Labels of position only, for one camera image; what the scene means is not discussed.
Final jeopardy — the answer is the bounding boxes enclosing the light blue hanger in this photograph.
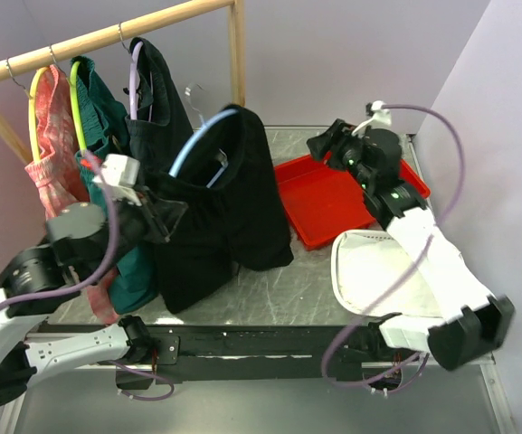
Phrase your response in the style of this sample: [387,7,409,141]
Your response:
[168,82,238,188]

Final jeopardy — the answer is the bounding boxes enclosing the white perforated laundry basket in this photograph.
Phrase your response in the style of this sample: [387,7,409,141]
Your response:
[330,230,441,318]

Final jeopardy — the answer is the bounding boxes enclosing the lilac hanger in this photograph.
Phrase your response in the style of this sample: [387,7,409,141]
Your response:
[128,42,143,119]

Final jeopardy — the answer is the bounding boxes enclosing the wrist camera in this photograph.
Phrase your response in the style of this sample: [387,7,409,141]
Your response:
[351,100,393,137]
[92,154,141,206]

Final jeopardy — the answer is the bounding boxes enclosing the red plastic tray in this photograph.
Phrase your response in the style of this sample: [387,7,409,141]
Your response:
[273,153,432,250]

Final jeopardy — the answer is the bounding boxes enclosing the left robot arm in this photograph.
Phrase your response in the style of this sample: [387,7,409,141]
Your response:
[0,195,187,407]

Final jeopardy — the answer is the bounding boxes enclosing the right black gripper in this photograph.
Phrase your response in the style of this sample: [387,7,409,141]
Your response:
[304,119,372,191]

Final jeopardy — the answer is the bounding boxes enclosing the pink patterned shorts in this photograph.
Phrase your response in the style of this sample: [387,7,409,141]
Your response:
[24,64,121,325]

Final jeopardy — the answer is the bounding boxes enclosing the teal green shorts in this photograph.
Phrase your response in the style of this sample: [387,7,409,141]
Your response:
[71,56,157,323]

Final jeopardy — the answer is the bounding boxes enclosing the aluminium rail frame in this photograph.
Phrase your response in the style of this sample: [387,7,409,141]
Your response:
[0,364,515,433]

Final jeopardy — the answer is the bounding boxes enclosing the dark green shorts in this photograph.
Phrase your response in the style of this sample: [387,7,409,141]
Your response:
[126,37,193,175]

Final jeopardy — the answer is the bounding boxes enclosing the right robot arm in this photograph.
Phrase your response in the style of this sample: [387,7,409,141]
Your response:
[307,119,515,371]

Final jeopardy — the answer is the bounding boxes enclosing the lime green hanger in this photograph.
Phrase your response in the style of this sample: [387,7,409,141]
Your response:
[69,61,87,153]

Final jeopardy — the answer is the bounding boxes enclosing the wooden clothes rack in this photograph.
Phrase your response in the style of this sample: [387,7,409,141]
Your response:
[0,0,246,164]

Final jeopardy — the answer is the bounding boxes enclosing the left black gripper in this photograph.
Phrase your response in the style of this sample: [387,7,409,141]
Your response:
[84,183,187,282]

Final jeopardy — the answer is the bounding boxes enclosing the yellow hanger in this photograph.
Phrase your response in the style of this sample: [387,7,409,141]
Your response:
[28,66,49,163]

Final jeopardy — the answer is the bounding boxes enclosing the black shorts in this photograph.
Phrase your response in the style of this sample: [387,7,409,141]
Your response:
[150,105,294,314]

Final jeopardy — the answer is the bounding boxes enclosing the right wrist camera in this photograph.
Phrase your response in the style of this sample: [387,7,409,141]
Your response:
[351,100,393,137]

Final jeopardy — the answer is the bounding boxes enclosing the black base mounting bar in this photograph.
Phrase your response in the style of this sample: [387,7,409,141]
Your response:
[96,323,421,386]

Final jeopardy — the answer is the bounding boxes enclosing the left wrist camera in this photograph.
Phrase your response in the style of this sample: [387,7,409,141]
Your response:
[92,154,141,206]

